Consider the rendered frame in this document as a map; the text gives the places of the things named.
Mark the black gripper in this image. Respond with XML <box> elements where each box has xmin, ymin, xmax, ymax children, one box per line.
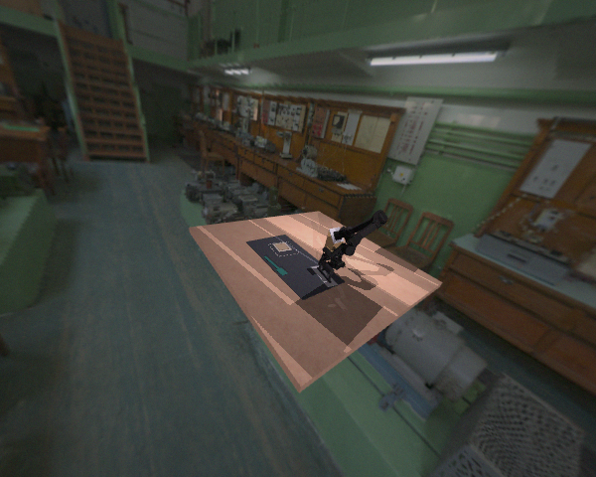
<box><xmin>318</xmin><ymin>247</ymin><xmax>343</xmax><ymax>270</ymax></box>

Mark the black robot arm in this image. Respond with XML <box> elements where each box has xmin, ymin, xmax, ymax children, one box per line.
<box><xmin>334</xmin><ymin>210</ymin><xmax>387</xmax><ymax>268</ymax></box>

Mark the white tile with dark top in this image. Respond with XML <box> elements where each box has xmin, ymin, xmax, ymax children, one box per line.
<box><xmin>274</xmin><ymin>242</ymin><xmax>292</xmax><ymax>252</ymax></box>

